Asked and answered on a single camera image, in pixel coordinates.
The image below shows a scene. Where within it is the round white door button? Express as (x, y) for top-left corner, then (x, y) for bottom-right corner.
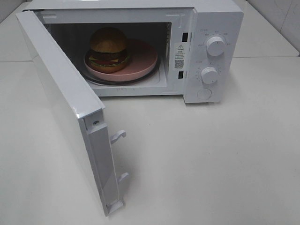
(197, 88), (212, 100)

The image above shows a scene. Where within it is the lower white timer knob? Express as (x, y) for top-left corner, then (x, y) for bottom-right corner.
(201, 67), (218, 84)

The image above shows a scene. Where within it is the glass microwave turntable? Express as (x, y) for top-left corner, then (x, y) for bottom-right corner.
(83, 59), (160, 86)

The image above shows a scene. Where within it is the white microwave door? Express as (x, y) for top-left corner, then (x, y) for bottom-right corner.
(16, 11), (128, 216)

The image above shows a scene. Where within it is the pink round plate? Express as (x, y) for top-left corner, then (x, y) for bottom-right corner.
(84, 39), (158, 82)

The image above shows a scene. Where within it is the burger with brown bun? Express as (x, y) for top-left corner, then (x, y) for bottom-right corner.
(86, 27), (130, 73)

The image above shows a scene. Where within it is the upper white power knob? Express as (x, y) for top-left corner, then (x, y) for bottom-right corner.
(205, 35), (225, 56)

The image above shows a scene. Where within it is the white microwave oven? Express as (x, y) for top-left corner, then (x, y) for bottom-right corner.
(22, 0), (243, 103)

